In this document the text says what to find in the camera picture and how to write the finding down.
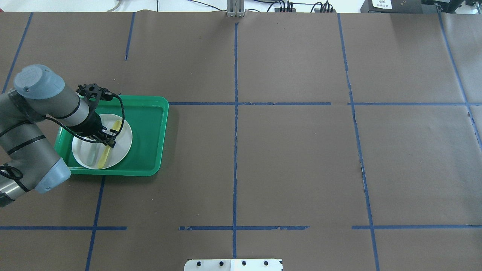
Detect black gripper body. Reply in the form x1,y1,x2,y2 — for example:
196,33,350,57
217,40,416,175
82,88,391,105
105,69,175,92
80,113,111,143

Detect yellow plastic spoon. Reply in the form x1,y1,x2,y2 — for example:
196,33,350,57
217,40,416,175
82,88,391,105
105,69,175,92
97,120,122,169

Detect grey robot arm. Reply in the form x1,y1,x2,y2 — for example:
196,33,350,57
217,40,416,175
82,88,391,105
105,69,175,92
0,64,119,207

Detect white round plate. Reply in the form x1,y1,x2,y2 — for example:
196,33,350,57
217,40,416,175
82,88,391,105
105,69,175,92
71,120,133,170

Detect green plastic tray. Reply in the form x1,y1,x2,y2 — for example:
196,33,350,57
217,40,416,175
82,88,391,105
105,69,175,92
55,95,169,177

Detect vertical blue tape line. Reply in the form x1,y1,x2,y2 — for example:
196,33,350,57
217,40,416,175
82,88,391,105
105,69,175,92
232,22,239,259

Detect black power strip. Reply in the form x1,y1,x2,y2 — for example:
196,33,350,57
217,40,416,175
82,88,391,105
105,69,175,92
267,0,336,13

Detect black equipment box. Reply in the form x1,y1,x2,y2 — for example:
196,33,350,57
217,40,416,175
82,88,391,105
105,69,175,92
360,0,464,14

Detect horizontal blue tape line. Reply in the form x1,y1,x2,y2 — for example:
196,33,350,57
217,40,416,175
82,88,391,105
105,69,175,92
0,101,482,107

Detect black camera cable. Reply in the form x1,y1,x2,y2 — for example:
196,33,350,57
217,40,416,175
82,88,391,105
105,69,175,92
44,92,125,144

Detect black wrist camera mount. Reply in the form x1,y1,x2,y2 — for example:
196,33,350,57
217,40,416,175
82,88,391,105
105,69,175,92
76,84,113,102

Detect grey aluminium post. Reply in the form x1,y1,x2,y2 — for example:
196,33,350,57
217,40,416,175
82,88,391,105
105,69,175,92
226,0,246,18

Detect white metal base plate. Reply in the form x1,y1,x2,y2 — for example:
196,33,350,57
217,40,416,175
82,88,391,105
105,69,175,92
184,259,284,271

